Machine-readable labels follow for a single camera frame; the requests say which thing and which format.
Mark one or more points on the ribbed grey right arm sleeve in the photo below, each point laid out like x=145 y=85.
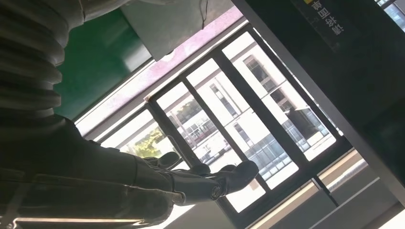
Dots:
x=28 y=63

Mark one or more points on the black ruler label strip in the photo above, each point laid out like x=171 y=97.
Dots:
x=329 y=22

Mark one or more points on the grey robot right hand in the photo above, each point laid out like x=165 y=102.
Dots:
x=79 y=183

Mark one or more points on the dark framed window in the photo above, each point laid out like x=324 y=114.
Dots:
x=221 y=126

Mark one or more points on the black inbound machine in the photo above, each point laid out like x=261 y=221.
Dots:
x=364 y=79

